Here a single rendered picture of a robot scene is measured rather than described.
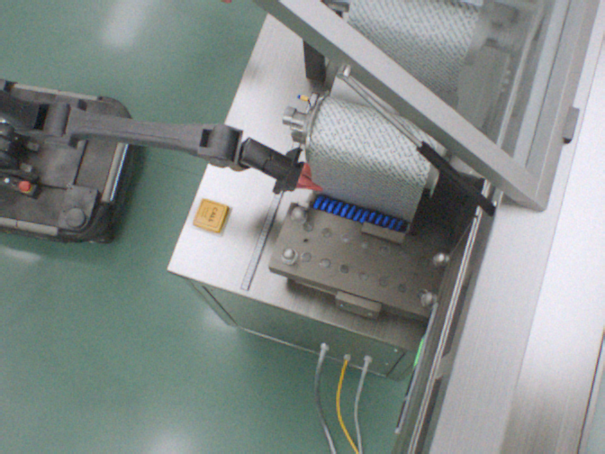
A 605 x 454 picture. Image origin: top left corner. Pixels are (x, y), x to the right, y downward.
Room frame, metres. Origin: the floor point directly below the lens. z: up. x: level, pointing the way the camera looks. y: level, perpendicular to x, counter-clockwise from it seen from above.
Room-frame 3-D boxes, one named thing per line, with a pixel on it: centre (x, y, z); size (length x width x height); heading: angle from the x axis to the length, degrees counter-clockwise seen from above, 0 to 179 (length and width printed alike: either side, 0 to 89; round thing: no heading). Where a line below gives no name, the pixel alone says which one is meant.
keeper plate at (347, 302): (0.28, -0.09, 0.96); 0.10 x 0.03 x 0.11; 63
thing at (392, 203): (0.49, -0.14, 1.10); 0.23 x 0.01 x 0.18; 63
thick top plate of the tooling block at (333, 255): (0.37, -0.12, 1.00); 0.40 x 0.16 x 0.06; 63
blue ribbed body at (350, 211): (0.47, -0.13, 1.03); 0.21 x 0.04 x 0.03; 63
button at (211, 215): (0.57, 0.22, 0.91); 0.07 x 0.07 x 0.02; 63
